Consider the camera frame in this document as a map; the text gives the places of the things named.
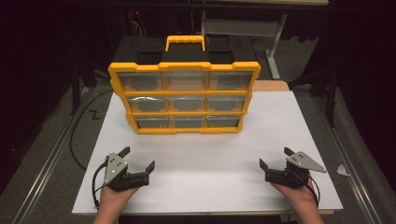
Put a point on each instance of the set of clear plastic drawers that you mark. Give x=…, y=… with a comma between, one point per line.
x=186, y=81

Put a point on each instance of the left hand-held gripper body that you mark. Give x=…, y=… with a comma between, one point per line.
x=115, y=168

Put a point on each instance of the yellow black drawer organizer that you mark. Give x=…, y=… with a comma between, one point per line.
x=186, y=92

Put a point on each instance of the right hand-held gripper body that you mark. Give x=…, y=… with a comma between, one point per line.
x=303, y=161

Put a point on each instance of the black metal stand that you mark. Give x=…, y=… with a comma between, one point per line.
x=331, y=96
x=75, y=90

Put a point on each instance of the white paper scrap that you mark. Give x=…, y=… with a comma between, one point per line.
x=342, y=170

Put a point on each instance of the person's right hand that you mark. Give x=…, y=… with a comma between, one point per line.
x=295, y=194

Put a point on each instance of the person's left hand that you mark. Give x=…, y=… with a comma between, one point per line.
x=116, y=196

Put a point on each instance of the grey metal desk frame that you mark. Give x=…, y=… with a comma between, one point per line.
x=243, y=28

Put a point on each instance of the metal floor rail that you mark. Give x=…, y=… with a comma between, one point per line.
x=53, y=158
x=351, y=168

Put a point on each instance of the wooden table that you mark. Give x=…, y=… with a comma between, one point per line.
x=270, y=86

